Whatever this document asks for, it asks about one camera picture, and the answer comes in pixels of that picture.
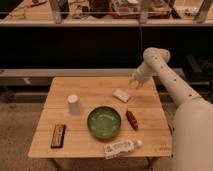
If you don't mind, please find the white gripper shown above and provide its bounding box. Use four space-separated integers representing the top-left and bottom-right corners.
129 68 153 88

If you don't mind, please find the white sponge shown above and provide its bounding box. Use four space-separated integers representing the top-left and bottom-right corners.
113 89 131 103

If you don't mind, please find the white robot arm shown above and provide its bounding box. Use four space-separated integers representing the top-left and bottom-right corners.
131 47 213 171

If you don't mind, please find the red snack bar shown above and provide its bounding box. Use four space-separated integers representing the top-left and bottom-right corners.
126 110 138 130

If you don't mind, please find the green bowl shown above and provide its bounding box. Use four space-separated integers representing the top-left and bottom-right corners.
87 106 122 140

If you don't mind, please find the red tray on shelf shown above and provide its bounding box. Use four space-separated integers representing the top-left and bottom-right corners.
109 0 171 18

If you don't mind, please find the wooden folding table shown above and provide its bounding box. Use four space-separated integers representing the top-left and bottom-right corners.
28 77 172 159

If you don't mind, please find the white upside-down cup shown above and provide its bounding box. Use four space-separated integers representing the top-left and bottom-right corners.
67 94 82 115

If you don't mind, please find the white plastic bottle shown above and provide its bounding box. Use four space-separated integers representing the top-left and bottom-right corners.
104 140 143 159

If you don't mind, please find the long background workbench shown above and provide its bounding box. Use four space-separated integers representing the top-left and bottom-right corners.
0 0 213 27

